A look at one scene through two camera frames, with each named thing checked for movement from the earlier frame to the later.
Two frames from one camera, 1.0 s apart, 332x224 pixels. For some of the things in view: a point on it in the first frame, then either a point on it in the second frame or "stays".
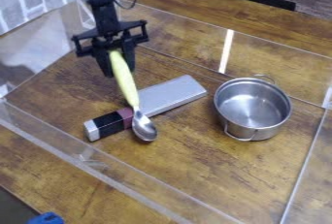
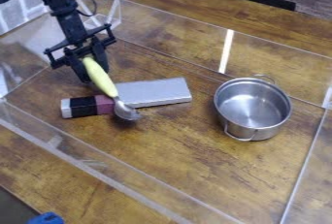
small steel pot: [253, 107] stays
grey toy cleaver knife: [153, 101] -> [139, 94]
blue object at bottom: [48, 217] stays
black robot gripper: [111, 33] -> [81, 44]
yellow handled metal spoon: [143, 126] -> [123, 110]
